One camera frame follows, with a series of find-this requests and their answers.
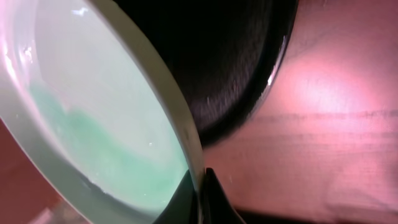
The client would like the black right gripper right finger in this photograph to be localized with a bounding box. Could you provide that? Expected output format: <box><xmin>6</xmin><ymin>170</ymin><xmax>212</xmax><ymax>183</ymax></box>
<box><xmin>201</xmin><ymin>168</ymin><xmax>246</xmax><ymax>224</ymax></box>

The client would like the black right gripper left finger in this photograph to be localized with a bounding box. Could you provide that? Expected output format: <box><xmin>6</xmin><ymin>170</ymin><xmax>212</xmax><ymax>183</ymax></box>
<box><xmin>154</xmin><ymin>171</ymin><xmax>198</xmax><ymax>224</ymax></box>

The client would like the black round tray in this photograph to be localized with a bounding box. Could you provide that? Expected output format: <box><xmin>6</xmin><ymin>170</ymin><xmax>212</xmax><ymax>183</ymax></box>
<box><xmin>117</xmin><ymin>0</ymin><xmax>298</xmax><ymax>147</ymax></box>

